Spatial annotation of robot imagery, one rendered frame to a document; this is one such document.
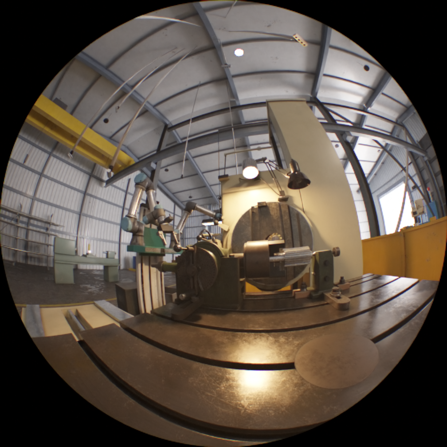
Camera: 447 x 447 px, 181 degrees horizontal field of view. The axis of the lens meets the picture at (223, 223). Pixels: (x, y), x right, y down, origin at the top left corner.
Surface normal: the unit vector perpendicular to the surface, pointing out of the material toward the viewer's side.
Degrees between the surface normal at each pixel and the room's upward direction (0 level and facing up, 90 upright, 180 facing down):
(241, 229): 90
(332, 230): 90
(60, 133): 90
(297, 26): 169
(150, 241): 90
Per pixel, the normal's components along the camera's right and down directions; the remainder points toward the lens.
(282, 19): 0.08, 1.00
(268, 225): -0.29, -0.20
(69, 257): 0.96, -0.09
